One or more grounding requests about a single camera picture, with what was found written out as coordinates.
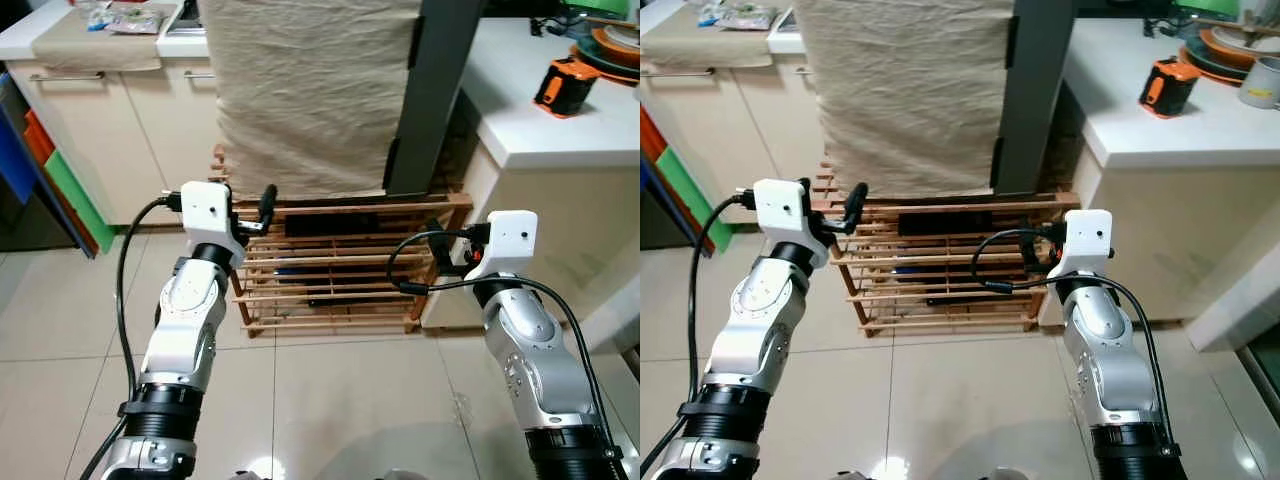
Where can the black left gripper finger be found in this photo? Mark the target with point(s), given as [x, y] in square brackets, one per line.
[857, 205]
[268, 205]

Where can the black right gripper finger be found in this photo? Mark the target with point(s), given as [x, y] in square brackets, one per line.
[1028, 245]
[439, 238]

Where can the vegetable food packet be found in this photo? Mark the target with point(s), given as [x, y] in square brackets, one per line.
[748, 18]
[135, 22]

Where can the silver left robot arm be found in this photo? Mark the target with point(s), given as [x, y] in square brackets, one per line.
[185, 320]
[765, 320]

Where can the beige cloth over fridge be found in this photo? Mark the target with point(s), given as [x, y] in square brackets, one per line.
[900, 90]
[300, 90]

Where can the wooden slatted rack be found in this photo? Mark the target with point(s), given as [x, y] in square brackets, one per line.
[960, 207]
[400, 205]

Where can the green storage drawer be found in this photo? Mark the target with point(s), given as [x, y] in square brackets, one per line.
[80, 200]
[695, 195]

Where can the white counter unit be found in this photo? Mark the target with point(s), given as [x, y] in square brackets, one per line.
[1180, 130]
[560, 140]

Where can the orange and black device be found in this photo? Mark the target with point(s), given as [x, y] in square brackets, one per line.
[560, 90]
[1165, 90]

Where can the blue storage drawer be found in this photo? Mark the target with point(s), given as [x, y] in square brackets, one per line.
[645, 178]
[15, 150]

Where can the orange storage drawer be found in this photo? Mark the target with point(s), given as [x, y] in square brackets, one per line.
[650, 135]
[38, 138]

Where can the blue and white food packet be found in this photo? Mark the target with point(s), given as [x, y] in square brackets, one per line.
[708, 14]
[96, 16]

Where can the orange plate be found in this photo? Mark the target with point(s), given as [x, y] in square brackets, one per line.
[1225, 45]
[618, 45]

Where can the grey mug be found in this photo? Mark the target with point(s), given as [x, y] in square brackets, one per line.
[1262, 85]

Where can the green bowl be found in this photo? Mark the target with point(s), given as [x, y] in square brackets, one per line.
[1205, 8]
[600, 8]

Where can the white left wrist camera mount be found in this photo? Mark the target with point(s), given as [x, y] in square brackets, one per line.
[208, 212]
[780, 210]

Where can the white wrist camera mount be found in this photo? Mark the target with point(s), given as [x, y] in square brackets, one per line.
[208, 212]
[780, 210]
[510, 238]
[1090, 235]

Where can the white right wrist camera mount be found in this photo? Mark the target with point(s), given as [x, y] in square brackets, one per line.
[510, 238]
[1090, 235]

